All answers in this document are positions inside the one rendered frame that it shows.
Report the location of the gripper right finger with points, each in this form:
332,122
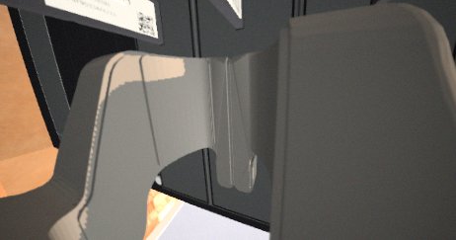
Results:
353,113

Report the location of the black server rack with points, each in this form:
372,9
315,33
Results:
55,50

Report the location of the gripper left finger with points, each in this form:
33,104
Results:
133,113

